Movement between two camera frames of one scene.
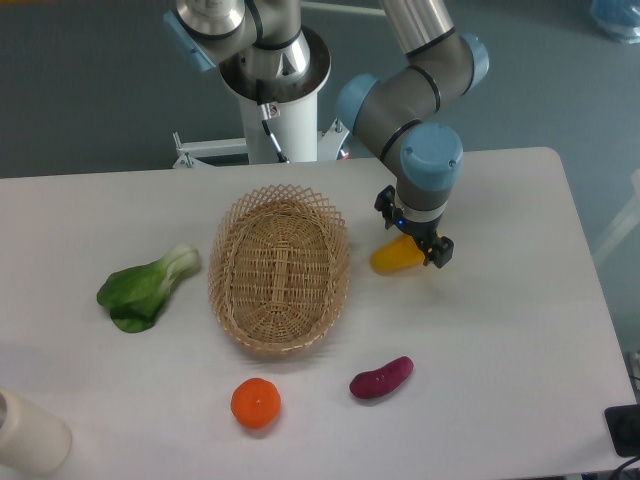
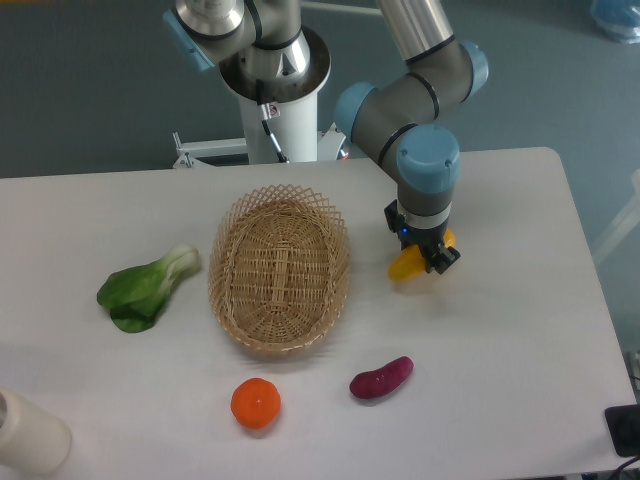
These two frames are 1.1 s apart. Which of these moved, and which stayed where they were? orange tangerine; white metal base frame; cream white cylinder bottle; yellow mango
Moved: yellow mango
Stayed: orange tangerine; white metal base frame; cream white cylinder bottle
